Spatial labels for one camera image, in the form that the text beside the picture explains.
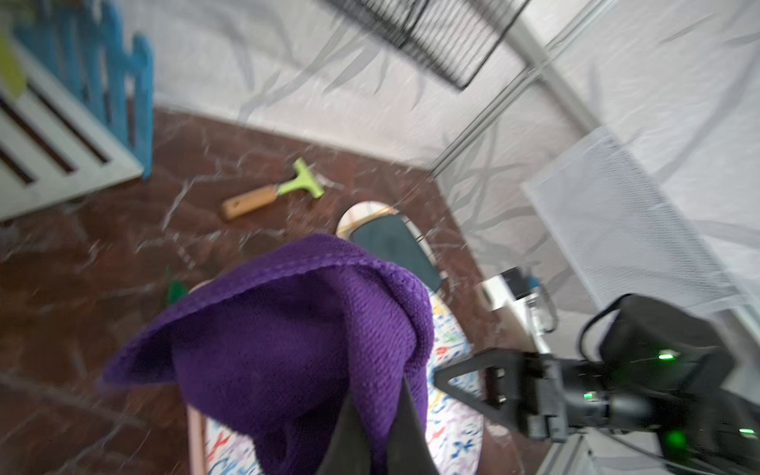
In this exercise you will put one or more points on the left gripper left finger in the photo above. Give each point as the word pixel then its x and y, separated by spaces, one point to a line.
pixel 349 451

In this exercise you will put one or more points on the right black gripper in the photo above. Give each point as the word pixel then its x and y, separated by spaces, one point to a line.
pixel 521 392

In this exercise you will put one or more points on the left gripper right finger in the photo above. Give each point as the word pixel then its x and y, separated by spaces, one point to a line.
pixel 407 450

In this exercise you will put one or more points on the colourful patterned round plate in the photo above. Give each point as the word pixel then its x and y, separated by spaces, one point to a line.
pixel 454 431

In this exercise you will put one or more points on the purple cloth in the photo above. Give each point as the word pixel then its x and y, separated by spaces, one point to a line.
pixel 271 350

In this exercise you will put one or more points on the dark green square plate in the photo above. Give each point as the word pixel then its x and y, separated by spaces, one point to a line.
pixel 389 239

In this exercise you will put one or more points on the striped plaid round plate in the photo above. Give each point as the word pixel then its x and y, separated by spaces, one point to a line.
pixel 363 212

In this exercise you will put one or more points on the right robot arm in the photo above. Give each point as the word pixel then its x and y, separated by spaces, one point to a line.
pixel 660 370

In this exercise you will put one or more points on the pink plastic basket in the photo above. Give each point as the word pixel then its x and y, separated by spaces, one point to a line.
pixel 196 441

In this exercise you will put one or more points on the small green plastic piece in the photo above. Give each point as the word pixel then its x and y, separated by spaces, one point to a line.
pixel 176 290

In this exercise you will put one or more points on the blue white slatted crate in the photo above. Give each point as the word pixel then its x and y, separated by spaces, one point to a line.
pixel 85 121

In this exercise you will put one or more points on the potted plant glass vase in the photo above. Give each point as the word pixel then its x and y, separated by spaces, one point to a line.
pixel 13 76

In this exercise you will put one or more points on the white mesh wall basket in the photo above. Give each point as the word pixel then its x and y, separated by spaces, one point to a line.
pixel 621 234

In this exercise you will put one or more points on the black wire basket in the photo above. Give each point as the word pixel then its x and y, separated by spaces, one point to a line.
pixel 453 39

